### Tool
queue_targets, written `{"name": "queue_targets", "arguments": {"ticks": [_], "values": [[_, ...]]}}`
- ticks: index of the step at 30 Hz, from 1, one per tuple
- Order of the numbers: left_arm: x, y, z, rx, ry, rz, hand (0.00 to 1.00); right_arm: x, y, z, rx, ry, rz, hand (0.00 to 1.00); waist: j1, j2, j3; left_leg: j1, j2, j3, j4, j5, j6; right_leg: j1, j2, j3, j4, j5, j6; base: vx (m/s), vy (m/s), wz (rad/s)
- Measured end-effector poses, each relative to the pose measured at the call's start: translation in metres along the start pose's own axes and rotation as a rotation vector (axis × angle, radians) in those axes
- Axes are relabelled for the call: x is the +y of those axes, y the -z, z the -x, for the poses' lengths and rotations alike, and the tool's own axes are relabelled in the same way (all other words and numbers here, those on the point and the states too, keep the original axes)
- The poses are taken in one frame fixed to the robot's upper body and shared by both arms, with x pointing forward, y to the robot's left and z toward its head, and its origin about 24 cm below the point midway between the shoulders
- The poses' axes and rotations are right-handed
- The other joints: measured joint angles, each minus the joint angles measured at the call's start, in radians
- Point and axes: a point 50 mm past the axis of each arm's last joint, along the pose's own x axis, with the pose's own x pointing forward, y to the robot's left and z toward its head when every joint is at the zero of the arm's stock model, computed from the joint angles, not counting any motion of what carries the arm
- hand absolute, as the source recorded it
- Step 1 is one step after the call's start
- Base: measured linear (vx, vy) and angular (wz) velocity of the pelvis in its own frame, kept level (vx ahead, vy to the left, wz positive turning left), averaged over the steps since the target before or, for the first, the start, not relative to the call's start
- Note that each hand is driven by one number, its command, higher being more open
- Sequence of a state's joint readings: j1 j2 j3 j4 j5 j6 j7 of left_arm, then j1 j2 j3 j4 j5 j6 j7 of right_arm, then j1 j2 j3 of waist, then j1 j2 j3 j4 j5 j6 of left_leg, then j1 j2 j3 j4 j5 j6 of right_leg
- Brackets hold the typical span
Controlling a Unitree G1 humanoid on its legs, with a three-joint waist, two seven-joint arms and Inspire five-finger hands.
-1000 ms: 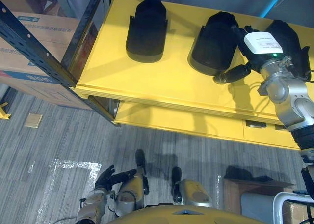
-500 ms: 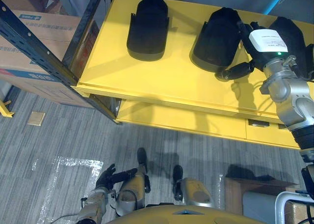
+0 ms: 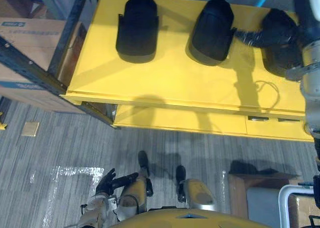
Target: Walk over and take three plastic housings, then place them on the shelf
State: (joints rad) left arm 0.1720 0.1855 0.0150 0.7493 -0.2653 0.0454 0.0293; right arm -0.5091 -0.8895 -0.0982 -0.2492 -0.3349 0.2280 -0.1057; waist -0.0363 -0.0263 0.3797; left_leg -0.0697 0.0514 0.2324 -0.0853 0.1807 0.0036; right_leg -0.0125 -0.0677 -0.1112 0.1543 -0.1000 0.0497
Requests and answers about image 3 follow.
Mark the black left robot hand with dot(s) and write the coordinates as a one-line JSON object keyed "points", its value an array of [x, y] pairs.
{"points": [[107, 181]]}

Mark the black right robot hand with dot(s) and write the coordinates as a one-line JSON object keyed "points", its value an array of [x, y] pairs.
{"points": [[250, 38]]}

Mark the black plastic housing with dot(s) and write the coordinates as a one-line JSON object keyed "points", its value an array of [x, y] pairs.
{"points": [[212, 30], [137, 28], [281, 63]]}

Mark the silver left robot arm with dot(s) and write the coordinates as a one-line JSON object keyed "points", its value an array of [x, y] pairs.
{"points": [[96, 210]]}

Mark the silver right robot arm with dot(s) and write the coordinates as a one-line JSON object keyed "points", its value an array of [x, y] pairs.
{"points": [[311, 88]]}

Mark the yellow shelf board with slots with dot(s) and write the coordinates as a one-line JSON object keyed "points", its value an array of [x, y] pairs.
{"points": [[187, 120]]}

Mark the silver right robot leg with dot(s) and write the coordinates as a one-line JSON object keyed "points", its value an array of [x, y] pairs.
{"points": [[197, 194]]}

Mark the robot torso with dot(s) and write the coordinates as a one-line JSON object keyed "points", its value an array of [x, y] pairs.
{"points": [[190, 220]]}

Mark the brass floor plate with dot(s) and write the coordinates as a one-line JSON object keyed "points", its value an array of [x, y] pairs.
{"points": [[31, 129]]}

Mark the yellow and black floor object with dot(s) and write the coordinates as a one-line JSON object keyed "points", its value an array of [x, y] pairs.
{"points": [[2, 123]]}

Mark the open brown box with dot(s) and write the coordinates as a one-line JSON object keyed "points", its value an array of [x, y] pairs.
{"points": [[240, 195]]}

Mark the cardboard box with blue label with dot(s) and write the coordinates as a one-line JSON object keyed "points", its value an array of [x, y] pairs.
{"points": [[32, 40]]}

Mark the plain brown cardboard box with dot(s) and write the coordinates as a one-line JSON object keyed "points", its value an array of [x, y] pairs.
{"points": [[12, 3]]}

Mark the dark metal shelf frame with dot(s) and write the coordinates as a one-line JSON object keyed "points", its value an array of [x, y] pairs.
{"points": [[30, 63]]}

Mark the white tube frame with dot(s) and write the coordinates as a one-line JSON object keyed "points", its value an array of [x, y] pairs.
{"points": [[283, 203]]}

